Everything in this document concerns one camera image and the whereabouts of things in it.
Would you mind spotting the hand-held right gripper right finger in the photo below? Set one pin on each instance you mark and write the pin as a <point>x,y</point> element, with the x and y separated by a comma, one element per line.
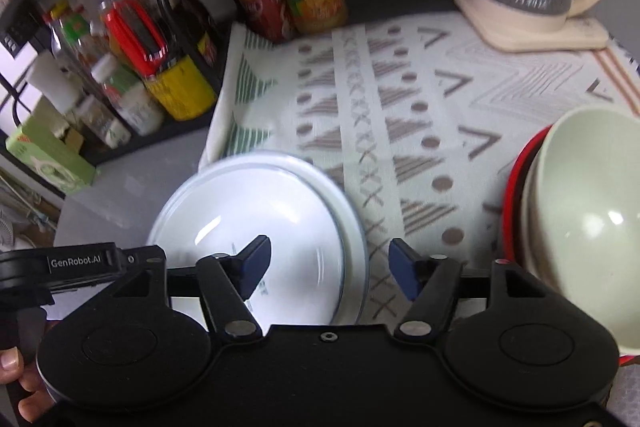
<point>402,269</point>

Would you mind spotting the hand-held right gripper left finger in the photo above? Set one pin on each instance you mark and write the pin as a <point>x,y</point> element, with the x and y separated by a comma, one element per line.
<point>255,264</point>

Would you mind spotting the white plate blue rim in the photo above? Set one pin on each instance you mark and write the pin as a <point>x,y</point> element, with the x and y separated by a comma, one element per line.
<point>260,207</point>
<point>354,227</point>

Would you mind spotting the red plate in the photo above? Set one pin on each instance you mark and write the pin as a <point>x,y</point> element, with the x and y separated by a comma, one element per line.
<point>511,207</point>

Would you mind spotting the cream white bowl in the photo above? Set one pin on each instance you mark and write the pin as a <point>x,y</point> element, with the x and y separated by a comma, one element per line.
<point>534,207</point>

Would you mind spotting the light green bowl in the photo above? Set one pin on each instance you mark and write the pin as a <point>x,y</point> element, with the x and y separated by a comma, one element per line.
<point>595,217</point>

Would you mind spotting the person's left hand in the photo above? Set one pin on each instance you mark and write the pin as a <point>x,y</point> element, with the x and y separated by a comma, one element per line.
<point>22,399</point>

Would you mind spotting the light green box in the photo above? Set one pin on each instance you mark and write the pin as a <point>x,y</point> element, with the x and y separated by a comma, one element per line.
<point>50,157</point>

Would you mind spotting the small spice jar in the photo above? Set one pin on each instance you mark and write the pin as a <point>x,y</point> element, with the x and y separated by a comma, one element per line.
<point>102,122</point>

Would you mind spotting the patterned white table mat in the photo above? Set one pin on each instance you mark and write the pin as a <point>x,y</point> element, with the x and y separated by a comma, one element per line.
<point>400,117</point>

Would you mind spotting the green label bottle white cap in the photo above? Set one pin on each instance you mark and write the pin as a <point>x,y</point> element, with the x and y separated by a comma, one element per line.
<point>132,99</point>

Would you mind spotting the white jar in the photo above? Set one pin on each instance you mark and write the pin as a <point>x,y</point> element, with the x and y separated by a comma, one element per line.
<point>52,79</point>

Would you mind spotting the yellow label bottle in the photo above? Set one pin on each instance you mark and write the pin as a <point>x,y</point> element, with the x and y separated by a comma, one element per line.
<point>182,89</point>

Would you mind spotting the clear bottle red label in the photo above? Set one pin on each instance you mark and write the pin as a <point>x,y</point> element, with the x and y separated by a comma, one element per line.
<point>132,22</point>

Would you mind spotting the red soda can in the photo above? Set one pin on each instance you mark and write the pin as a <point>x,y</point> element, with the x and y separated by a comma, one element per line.
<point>270,12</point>

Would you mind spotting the dark sauce bottle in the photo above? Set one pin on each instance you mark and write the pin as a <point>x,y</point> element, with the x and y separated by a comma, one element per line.
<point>192,17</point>

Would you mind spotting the beige kettle base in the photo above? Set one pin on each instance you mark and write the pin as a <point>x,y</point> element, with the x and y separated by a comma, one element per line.
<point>510,24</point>

